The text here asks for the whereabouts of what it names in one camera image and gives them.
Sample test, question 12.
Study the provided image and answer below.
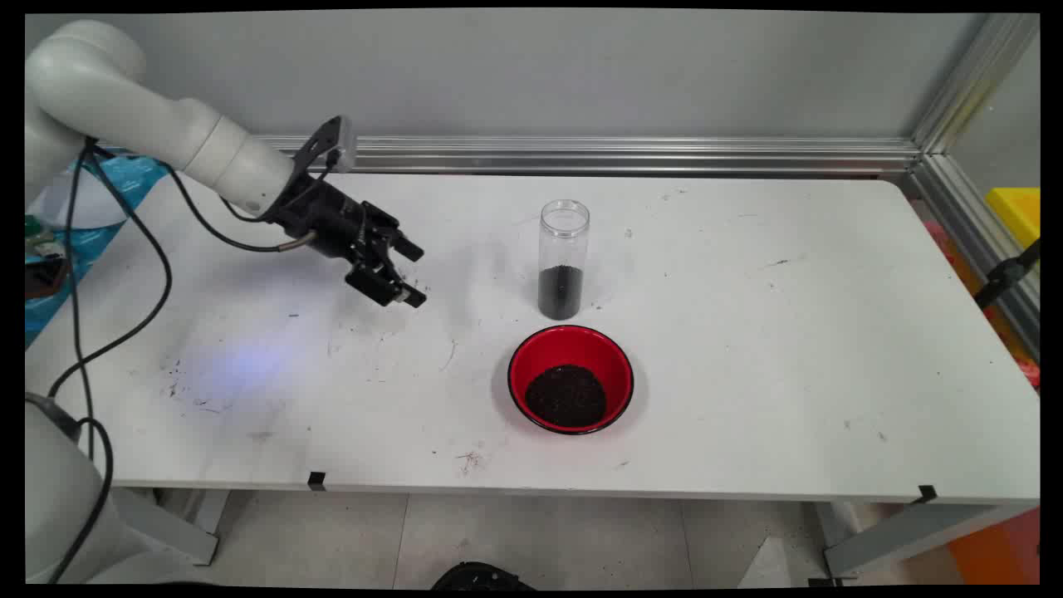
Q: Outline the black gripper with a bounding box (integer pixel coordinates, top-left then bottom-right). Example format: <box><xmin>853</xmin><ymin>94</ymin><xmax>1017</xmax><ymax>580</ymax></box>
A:
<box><xmin>267</xmin><ymin>173</ymin><xmax>429</xmax><ymax>311</ymax></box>

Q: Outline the black granules pile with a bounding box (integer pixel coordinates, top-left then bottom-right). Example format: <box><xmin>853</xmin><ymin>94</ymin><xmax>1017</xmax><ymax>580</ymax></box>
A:
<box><xmin>538</xmin><ymin>266</ymin><xmax>583</xmax><ymax>321</ymax></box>
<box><xmin>524</xmin><ymin>365</ymin><xmax>608</xmax><ymax>429</ymax></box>

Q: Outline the clear plastic jar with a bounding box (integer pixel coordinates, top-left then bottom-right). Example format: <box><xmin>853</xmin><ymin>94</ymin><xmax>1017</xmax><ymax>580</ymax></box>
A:
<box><xmin>540</xmin><ymin>199</ymin><xmax>591</xmax><ymax>321</ymax></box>

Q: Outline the red bowl with black rim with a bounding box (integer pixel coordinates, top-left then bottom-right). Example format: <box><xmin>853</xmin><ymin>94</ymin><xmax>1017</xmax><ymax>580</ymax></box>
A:
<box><xmin>507</xmin><ymin>325</ymin><xmax>635</xmax><ymax>436</ymax></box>

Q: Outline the blue plastic bag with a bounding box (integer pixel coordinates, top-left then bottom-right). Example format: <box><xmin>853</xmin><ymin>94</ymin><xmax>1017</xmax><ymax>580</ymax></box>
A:
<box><xmin>25</xmin><ymin>154</ymin><xmax>171</xmax><ymax>346</ymax></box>

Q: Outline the black round floor object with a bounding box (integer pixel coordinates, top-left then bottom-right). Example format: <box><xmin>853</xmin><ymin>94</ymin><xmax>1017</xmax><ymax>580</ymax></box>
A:
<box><xmin>432</xmin><ymin>561</ymin><xmax>536</xmax><ymax>591</ymax></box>

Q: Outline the grey metal table leg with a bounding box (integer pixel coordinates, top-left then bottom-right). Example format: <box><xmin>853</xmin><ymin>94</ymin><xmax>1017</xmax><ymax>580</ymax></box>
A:
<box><xmin>112</xmin><ymin>488</ymin><xmax>222</xmax><ymax>566</ymax></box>
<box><xmin>818</xmin><ymin>498</ymin><xmax>1039</xmax><ymax>579</ymax></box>

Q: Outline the black clamp pole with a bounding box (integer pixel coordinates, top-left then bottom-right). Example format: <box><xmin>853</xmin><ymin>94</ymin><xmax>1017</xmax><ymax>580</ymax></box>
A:
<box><xmin>973</xmin><ymin>239</ymin><xmax>1041</xmax><ymax>310</ymax></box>

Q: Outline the yellow plastic block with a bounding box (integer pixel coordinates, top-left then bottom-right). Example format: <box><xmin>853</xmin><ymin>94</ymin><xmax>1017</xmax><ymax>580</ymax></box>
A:
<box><xmin>986</xmin><ymin>187</ymin><xmax>1041</xmax><ymax>248</ymax></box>

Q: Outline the orange box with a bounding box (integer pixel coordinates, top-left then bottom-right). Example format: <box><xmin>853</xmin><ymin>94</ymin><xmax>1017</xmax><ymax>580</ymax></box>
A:
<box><xmin>947</xmin><ymin>507</ymin><xmax>1041</xmax><ymax>586</ymax></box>

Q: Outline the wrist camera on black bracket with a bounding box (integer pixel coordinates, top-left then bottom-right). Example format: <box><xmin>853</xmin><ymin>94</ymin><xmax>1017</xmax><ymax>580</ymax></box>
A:
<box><xmin>291</xmin><ymin>115</ymin><xmax>360</xmax><ymax>179</ymax></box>

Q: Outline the thick black gripper cable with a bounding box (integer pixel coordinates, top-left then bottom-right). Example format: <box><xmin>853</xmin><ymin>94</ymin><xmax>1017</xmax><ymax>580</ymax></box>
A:
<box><xmin>48</xmin><ymin>141</ymin><xmax>321</xmax><ymax>398</ymax></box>

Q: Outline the aluminium frame rail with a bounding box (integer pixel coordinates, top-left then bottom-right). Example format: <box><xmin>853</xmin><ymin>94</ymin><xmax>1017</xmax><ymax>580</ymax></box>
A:
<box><xmin>249</xmin><ymin>135</ymin><xmax>923</xmax><ymax>178</ymax></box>
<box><xmin>907</xmin><ymin>154</ymin><xmax>1041</xmax><ymax>360</ymax></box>

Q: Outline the thin black camera cable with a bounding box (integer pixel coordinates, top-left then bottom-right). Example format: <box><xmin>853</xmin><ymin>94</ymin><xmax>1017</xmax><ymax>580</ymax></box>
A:
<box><xmin>46</xmin><ymin>149</ymin><xmax>341</xmax><ymax>584</ymax></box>

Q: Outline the aluminium frame post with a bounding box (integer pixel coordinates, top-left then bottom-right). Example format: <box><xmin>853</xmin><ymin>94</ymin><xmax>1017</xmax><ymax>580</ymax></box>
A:
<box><xmin>911</xmin><ymin>12</ymin><xmax>1041</xmax><ymax>154</ymax></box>

